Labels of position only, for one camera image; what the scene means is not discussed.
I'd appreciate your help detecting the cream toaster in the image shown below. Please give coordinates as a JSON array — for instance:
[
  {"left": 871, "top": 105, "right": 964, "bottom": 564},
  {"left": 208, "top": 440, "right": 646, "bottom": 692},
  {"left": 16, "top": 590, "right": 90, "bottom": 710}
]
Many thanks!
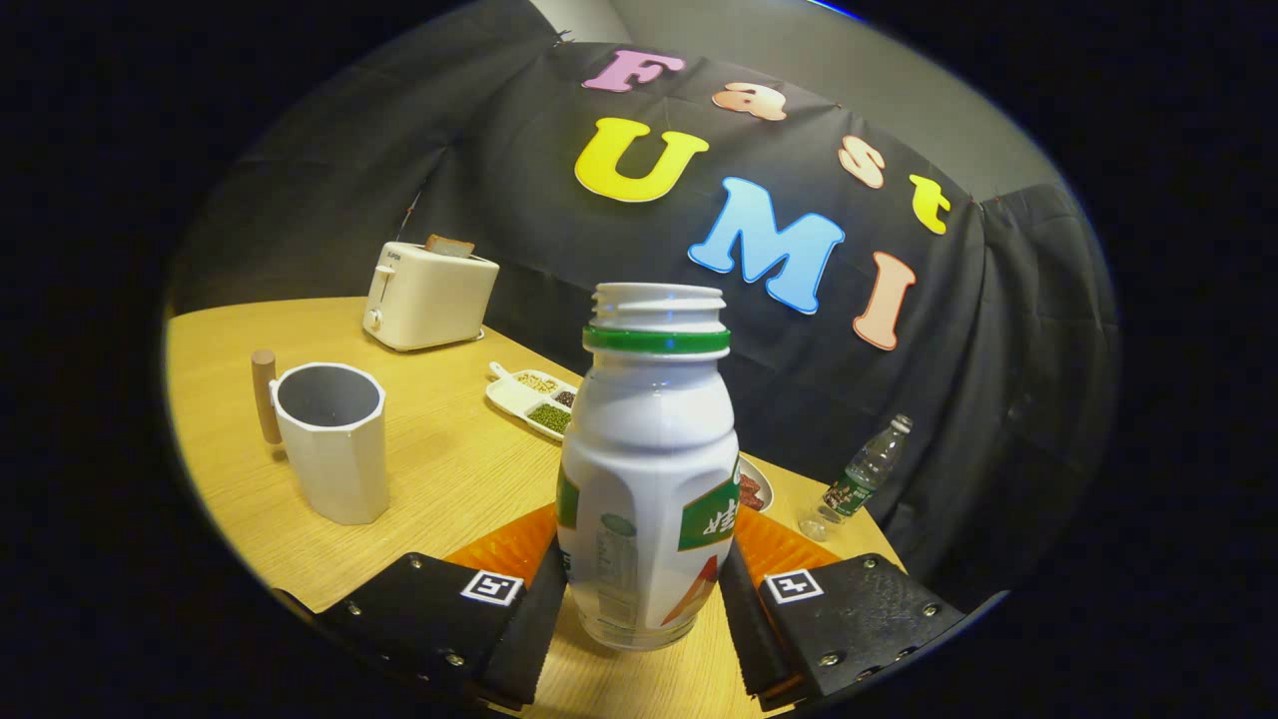
[{"left": 362, "top": 241, "right": 500, "bottom": 353}]

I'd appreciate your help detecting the black backdrop cloth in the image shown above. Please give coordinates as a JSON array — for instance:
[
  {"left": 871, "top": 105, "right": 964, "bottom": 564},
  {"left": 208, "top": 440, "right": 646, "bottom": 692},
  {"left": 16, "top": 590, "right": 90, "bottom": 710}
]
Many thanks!
[{"left": 170, "top": 0, "right": 1119, "bottom": 600}]

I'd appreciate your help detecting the white juice bottle green label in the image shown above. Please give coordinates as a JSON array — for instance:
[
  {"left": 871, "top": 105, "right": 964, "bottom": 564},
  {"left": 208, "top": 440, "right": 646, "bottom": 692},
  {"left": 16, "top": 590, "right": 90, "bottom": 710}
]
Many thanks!
[{"left": 555, "top": 283, "right": 742, "bottom": 652}]

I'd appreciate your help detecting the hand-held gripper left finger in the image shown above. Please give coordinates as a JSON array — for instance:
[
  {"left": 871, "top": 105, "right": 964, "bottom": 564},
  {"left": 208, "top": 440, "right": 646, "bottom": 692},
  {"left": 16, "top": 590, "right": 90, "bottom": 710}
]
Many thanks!
[{"left": 315, "top": 502, "right": 570, "bottom": 712}]

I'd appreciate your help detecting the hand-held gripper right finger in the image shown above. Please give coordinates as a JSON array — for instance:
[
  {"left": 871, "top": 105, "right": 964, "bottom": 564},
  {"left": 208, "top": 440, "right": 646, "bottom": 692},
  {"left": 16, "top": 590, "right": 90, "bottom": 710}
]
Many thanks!
[{"left": 719, "top": 504, "right": 967, "bottom": 712}]

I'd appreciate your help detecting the white divided dish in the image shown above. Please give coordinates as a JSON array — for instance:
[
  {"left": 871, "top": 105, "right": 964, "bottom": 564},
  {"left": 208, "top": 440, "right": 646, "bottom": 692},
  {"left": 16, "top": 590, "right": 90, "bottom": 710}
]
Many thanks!
[{"left": 485, "top": 361, "right": 580, "bottom": 443}]

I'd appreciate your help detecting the wooden table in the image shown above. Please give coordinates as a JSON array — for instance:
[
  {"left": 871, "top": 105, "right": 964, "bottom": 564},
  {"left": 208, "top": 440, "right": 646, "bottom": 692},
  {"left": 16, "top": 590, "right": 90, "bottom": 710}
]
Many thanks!
[{"left": 165, "top": 297, "right": 905, "bottom": 719}]

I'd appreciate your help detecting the white round plate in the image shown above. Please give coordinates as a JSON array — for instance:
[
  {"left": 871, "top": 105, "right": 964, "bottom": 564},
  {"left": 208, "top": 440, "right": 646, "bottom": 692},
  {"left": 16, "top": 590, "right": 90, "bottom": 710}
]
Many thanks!
[{"left": 737, "top": 456, "right": 775, "bottom": 513}]

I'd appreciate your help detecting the clear plastic water bottle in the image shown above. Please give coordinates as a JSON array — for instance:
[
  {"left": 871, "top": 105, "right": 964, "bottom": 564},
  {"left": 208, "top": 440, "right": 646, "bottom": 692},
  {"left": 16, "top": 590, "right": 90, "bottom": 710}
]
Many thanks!
[{"left": 798, "top": 414, "right": 914, "bottom": 542}]

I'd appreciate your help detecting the white cup with wooden handle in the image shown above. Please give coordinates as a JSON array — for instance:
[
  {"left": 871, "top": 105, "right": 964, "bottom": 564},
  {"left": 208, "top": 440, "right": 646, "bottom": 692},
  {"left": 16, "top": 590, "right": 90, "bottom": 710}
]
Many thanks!
[{"left": 251, "top": 350, "right": 391, "bottom": 526}]

